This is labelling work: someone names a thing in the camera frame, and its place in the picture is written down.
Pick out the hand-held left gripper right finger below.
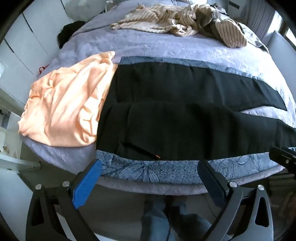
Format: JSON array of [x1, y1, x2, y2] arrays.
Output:
[[197, 159, 273, 241]]

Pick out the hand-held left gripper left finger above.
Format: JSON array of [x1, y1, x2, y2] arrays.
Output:
[[25, 159, 103, 241]]

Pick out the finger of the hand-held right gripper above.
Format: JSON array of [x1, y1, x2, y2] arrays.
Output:
[[269, 146, 296, 167]]

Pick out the black pants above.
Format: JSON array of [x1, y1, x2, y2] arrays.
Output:
[[96, 63, 296, 161]]

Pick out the blue floral blanket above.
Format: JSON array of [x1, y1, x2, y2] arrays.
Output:
[[96, 56, 296, 183]]

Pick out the person's legs in jeans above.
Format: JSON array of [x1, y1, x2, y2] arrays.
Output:
[[140, 197, 213, 241]]

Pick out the orange cloth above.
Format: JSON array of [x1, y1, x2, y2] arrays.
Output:
[[18, 51, 118, 147]]

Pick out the beige ribbed knit garment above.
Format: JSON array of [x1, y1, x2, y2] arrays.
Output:
[[215, 19, 248, 48]]

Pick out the grey curtain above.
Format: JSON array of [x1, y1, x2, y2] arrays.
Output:
[[240, 0, 285, 40]]

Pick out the grey bedspread bed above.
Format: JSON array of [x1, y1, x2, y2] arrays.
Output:
[[20, 0, 296, 195]]

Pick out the dark cloth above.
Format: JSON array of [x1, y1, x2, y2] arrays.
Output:
[[57, 21, 86, 49]]

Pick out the white wardrobe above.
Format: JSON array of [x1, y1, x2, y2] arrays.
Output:
[[0, 0, 74, 105]]

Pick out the beige striped cloth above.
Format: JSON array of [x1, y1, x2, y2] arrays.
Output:
[[110, 3, 208, 37]]

